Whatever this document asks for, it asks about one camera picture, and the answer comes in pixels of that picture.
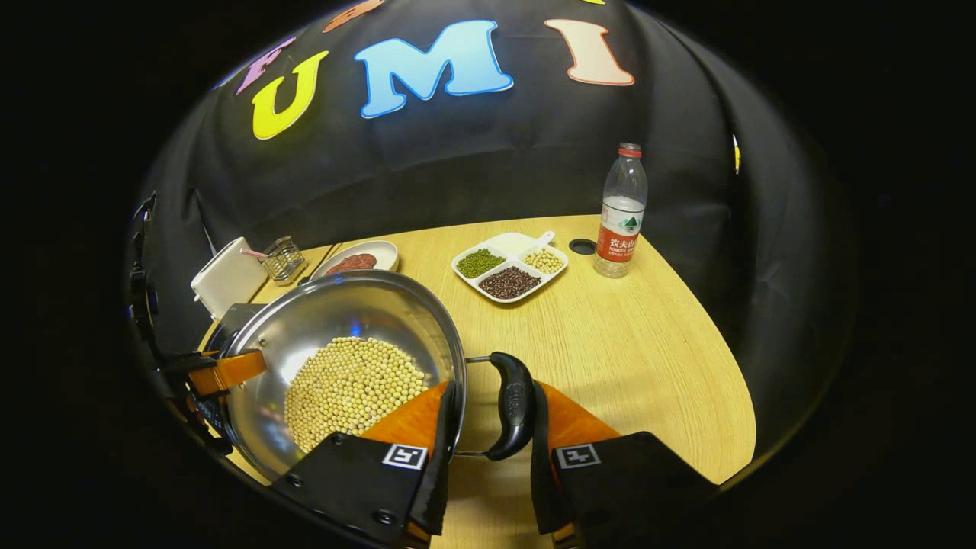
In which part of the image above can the white divided bean dish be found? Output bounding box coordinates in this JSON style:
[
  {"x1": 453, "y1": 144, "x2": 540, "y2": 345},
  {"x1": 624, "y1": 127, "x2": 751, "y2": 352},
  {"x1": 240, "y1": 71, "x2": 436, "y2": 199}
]
[{"x1": 451, "y1": 231, "x2": 569, "y2": 304}]

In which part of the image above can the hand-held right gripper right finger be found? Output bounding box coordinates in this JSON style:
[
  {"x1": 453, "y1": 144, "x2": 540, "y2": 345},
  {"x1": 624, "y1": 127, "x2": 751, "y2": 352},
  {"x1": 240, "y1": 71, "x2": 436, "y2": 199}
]
[{"x1": 530, "y1": 380, "x2": 718, "y2": 549}]

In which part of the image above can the black induction cooktop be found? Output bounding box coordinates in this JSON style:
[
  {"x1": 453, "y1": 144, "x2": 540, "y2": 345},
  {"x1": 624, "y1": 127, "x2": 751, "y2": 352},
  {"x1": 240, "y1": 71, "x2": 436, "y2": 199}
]
[{"x1": 200, "y1": 303, "x2": 264, "y2": 359}]

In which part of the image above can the stainless steel pot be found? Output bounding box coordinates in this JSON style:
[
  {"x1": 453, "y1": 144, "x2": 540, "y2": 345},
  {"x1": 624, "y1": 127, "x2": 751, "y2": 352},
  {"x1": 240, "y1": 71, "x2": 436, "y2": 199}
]
[{"x1": 217, "y1": 269, "x2": 537, "y2": 483}]

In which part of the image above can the pile of red beans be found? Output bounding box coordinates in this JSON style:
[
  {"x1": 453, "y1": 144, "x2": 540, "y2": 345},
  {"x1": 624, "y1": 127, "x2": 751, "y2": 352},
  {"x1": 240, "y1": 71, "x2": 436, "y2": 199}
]
[{"x1": 324, "y1": 253, "x2": 378, "y2": 276}]

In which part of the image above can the black power cable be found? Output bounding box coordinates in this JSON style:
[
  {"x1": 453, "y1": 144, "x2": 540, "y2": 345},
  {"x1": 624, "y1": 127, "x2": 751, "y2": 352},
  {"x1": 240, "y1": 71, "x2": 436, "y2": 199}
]
[{"x1": 301, "y1": 244, "x2": 341, "y2": 283}]

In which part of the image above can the white round plate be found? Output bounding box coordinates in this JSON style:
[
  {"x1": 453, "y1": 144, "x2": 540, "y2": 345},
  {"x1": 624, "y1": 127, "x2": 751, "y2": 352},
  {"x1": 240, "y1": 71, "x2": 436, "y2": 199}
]
[{"x1": 309, "y1": 240, "x2": 400, "y2": 281}]

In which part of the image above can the metal wire basket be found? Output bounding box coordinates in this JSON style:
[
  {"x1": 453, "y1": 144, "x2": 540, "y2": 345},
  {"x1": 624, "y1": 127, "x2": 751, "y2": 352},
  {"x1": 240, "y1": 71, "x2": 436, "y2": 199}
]
[{"x1": 263, "y1": 236, "x2": 307, "y2": 286}]

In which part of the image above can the pile of soybeans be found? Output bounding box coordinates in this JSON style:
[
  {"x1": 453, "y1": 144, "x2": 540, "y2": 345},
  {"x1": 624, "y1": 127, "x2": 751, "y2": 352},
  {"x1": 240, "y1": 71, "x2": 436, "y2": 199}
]
[{"x1": 284, "y1": 336, "x2": 430, "y2": 455}]

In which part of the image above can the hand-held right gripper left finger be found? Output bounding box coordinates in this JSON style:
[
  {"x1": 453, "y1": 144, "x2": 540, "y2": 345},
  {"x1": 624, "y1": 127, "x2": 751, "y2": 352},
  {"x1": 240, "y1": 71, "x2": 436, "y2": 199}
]
[{"x1": 271, "y1": 380, "x2": 462, "y2": 549}]

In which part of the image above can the white toaster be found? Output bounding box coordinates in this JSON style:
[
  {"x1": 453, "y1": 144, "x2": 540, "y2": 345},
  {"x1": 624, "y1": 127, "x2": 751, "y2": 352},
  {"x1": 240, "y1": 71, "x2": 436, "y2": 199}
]
[{"x1": 191, "y1": 236, "x2": 269, "y2": 321}]

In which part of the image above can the clear water bottle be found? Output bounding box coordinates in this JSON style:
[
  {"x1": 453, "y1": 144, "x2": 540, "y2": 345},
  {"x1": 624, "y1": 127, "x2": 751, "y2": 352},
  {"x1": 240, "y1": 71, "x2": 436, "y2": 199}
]
[{"x1": 593, "y1": 143, "x2": 649, "y2": 279}]

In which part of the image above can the black backdrop cloth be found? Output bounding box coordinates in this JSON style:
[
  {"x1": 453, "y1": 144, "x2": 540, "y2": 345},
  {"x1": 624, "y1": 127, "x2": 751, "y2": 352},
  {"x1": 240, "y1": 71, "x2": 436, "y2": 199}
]
[{"x1": 133, "y1": 0, "x2": 859, "y2": 458}]

